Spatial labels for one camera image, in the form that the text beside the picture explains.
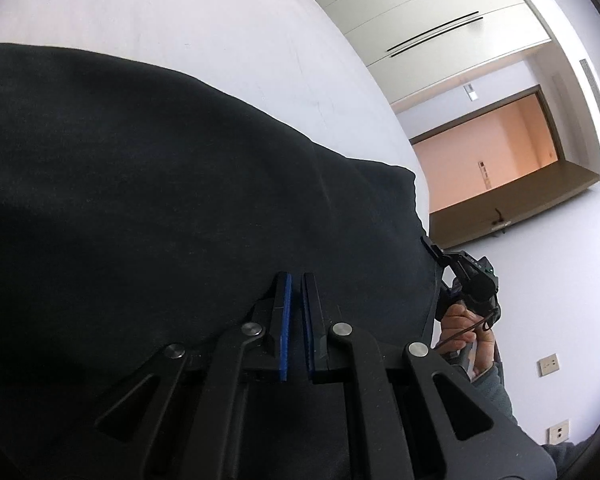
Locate white bed sheet mattress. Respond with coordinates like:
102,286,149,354
0,0,429,221

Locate white wardrobe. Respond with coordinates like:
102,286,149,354
315,0,550,110

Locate brown wooden door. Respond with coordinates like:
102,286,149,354
409,84,600,252

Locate black embroidered pants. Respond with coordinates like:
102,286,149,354
0,44,440,479

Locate right hand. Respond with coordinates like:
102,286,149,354
436,304,496,378

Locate wall power socket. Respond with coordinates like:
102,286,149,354
546,419,570,445
538,353,560,377

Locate lower wall power socket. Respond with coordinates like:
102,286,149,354
546,419,570,445

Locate right forearm grey sleeve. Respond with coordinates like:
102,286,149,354
467,343,596,476

